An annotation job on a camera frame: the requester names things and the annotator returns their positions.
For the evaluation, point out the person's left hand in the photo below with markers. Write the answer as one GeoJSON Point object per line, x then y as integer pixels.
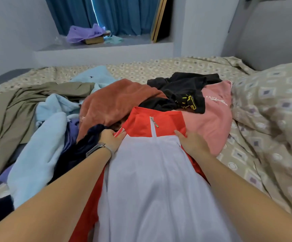
{"type": "Point", "coordinates": [111, 140]}

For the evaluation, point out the person's right hand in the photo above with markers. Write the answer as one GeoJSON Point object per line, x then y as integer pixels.
{"type": "Point", "coordinates": [192, 143]}

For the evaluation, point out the pink shirt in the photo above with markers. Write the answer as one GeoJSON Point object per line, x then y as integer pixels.
{"type": "Point", "coordinates": [214, 121]}

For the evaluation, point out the navy velvet garment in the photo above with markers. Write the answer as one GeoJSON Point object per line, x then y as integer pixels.
{"type": "Point", "coordinates": [80, 148]}

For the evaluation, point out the rust brown garment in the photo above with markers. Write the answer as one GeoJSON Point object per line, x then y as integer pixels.
{"type": "Point", "coordinates": [113, 103]}

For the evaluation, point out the purple-blue garment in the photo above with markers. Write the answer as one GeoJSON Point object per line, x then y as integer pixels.
{"type": "Point", "coordinates": [71, 136]}

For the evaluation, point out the black garment yellow print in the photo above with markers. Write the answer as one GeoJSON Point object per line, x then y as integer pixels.
{"type": "Point", "coordinates": [186, 90]}

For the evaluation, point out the red and white jacket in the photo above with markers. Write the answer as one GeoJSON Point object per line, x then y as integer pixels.
{"type": "Point", "coordinates": [151, 194]}

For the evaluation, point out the light blue fleece garment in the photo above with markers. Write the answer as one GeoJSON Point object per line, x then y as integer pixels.
{"type": "Point", "coordinates": [37, 153]}

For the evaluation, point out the bed with patterned beige sheet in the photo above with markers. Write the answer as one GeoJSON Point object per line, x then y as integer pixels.
{"type": "Point", "coordinates": [151, 68]}

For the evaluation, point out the olive green trousers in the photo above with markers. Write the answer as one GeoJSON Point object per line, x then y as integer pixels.
{"type": "Point", "coordinates": [14, 118]}

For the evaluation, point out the person's left forearm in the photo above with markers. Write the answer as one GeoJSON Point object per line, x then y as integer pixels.
{"type": "Point", "coordinates": [50, 199]}

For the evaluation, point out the person's right forearm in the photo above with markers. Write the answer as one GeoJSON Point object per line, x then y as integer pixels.
{"type": "Point", "coordinates": [252, 199]}

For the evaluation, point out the grey band wristwatch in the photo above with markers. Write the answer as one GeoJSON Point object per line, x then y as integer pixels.
{"type": "Point", "coordinates": [98, 148]}

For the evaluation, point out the patterned beige pillow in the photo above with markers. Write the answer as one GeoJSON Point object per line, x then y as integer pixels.
{"type": "Point", "coordinates": [277, 123]}

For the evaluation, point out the teal small item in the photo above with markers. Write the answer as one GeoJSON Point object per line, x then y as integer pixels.
{"type": "Point", "coordinates": [113, 39]}

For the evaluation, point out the small wooden box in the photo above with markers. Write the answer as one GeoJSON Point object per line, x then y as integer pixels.
{"type": "Point", "coordinates": [94, 40]}

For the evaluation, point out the purple cloth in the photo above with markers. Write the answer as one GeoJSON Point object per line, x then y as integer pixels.
{"type": "Point", "coordinates": [84, 32]}

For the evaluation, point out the clear plastic bag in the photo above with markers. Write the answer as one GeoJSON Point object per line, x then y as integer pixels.
{"type": "Point", "coordinates": [61, 40]}

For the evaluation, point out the blue curtain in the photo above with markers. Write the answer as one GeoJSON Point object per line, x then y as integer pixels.
{"type": "Point", "coordinates": [115, 12]}

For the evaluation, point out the leaning wooden picture frames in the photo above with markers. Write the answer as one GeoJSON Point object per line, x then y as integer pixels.
{"type": "Point", "coordinates": [160, 18]}

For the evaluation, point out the grey upholstered headboard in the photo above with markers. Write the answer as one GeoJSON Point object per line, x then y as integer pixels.
{"type": "Point", "coordinates": [277, 32]}

